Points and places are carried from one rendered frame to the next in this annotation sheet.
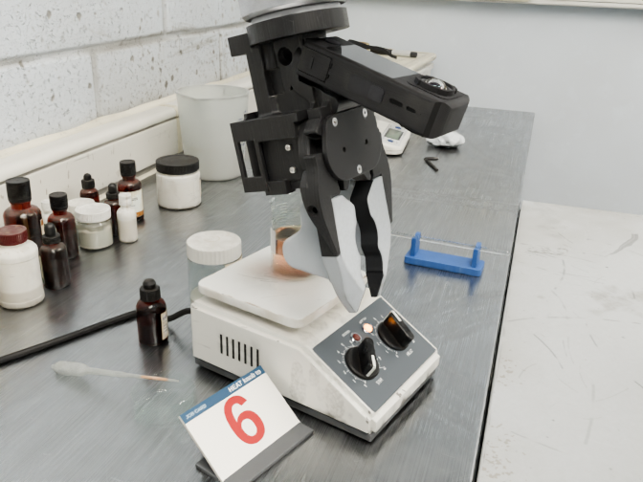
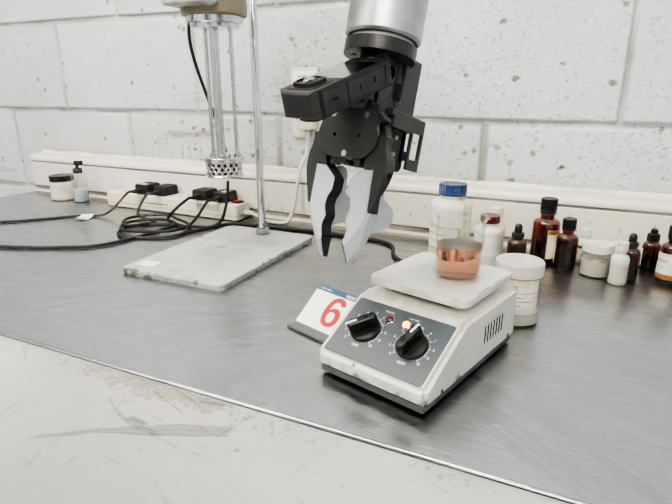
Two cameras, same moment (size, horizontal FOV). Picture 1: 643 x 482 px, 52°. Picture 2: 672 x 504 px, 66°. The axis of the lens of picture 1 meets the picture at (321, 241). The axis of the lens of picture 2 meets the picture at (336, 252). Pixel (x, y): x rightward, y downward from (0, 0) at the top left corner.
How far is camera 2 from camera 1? 0.73 m
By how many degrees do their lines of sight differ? 90
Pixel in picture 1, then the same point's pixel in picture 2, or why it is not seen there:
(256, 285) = (424, 265)
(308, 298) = (404, 278)
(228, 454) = (310, 315)
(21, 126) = (638, 178)
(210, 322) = not seen: hidden behind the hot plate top
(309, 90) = not seen: hidden behind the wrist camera
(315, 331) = (382, 296)
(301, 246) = (340, 203)
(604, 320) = not seen: outside the picture
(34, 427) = (353, 279)
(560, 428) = (326, 487)
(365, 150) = (354, 141)
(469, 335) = (522, 461)
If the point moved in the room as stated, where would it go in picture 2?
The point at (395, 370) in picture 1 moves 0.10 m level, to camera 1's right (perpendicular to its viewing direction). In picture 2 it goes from (372, 354) to (365, 416)
